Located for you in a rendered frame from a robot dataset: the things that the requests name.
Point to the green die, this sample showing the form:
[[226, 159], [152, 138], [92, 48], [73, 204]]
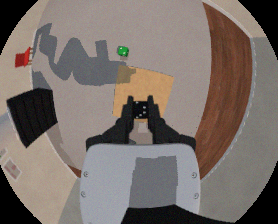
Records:
[[123, 51]]

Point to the black die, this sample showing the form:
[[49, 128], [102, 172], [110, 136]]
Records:
[[140, 110]]

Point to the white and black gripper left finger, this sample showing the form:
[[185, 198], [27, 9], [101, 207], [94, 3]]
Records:
[[119, 133]]

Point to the tan mat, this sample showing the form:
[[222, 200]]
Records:
[[141, 83]]

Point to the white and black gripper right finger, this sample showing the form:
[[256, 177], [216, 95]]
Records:
[[163, 132]]

